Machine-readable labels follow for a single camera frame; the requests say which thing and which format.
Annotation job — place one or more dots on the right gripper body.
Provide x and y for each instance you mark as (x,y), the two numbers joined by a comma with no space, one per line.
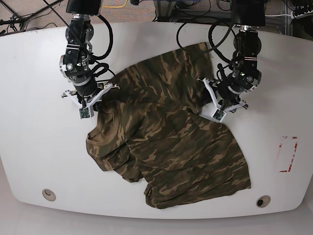
(84,91)

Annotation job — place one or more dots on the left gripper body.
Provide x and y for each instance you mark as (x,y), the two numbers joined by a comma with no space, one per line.
(228,96)

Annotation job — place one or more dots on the camouflage T-shirt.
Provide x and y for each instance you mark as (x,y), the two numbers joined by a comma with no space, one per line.
(150,128)

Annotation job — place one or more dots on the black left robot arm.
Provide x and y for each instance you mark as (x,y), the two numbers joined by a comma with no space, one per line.
(240,73)

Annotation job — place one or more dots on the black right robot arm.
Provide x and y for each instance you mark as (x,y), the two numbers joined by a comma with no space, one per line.
(79,65)

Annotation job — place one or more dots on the red tape rectangle marking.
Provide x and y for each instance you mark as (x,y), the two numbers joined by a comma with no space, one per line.
(286,153)

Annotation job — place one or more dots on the black tripod legs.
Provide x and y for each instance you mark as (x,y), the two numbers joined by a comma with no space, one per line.
(26,15)

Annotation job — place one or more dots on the white power strip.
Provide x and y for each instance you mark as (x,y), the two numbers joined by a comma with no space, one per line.
(302,11)

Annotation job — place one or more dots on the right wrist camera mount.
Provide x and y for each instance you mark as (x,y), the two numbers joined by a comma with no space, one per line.
(87,105)

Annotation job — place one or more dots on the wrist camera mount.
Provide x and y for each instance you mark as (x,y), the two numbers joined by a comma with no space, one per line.
(218,108)
(87,105)

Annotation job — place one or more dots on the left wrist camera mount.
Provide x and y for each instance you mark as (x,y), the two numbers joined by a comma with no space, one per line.
(218,108)

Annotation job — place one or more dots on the aluminium frame post base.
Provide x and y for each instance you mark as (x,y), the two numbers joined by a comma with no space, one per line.
(164,9)

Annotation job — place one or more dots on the left table cable grommet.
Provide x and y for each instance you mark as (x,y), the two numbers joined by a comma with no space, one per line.
(49,195)

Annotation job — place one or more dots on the table cable grommet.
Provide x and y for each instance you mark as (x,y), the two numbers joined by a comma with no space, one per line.
(49,195)
(263,201)

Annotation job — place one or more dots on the right table cable grommet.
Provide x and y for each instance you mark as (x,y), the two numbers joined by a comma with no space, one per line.
(263,201)

